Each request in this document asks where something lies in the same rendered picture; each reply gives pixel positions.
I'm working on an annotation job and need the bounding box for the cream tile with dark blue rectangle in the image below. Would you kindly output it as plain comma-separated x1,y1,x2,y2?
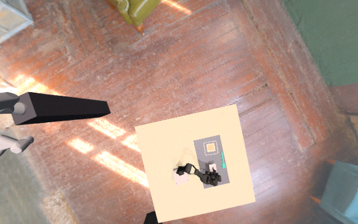
207,143,215,152

